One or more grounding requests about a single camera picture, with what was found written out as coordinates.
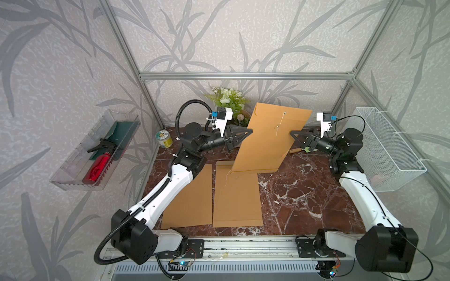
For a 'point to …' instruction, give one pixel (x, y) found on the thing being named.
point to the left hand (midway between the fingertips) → (250, 135)
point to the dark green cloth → (118, 140)
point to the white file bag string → (226, 176)
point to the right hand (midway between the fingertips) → (292, 131)
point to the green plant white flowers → (233, 99)
